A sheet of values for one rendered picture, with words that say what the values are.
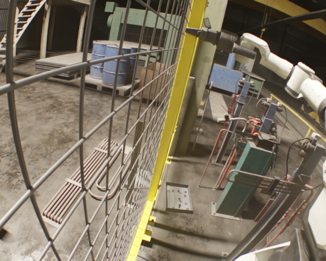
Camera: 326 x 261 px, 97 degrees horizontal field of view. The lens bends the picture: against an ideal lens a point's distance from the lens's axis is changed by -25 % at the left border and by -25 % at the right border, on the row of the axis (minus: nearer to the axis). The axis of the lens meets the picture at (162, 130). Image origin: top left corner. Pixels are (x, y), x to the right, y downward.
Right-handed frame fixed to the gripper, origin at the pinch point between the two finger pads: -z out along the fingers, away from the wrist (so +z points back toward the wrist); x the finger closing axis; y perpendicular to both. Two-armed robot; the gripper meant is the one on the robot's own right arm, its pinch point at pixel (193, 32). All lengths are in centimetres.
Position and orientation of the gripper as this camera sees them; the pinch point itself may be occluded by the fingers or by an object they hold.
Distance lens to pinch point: 82.8
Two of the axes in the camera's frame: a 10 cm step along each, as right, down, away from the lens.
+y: -2.0, 8.7, 4.5
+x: -1.8, 4.2, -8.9
